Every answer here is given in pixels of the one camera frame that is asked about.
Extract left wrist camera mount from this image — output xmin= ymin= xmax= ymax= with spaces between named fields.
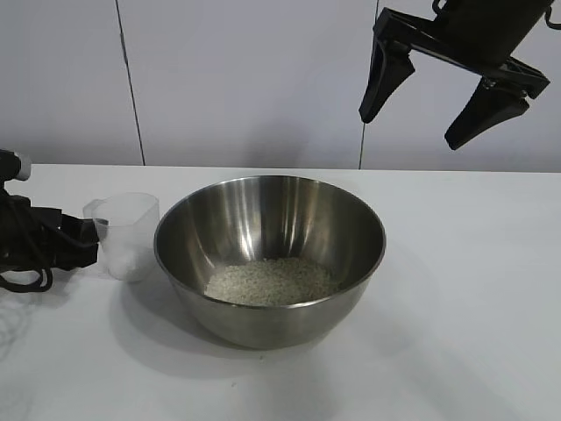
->
xmin=0 ymin=148 xmax=32 ymax=182

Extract stainless steel mixing bowl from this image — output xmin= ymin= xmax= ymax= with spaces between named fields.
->
xmin=153 ymin=175 xmax=387 ymax=351

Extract clear plastic measuring cup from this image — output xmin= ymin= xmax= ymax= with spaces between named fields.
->
xmin=82 ymin=191 xmax=160 ymax=283

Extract white rice grains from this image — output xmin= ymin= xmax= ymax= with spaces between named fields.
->
xmin=204 ymin=257 xmax=344 ymax=307

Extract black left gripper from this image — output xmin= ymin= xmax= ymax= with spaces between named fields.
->
xmin=0 ymin=179 xmax=102 ymax=271

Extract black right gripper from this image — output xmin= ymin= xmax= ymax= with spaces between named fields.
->
xmin=358 ymin=0 xmax=556 ymax=152

